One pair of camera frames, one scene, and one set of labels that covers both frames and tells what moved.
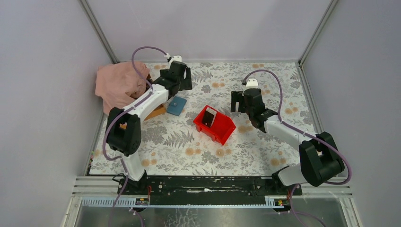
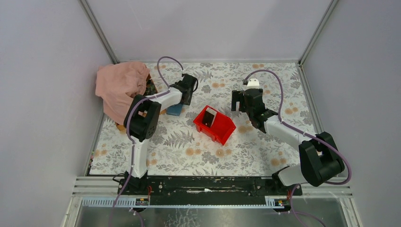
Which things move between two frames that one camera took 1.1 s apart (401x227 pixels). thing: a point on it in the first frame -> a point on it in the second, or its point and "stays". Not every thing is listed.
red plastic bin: (222, 128) stays
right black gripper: (241, 100) stays
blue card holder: (176, 106) stays
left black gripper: (181, 81) -> (190, 83)
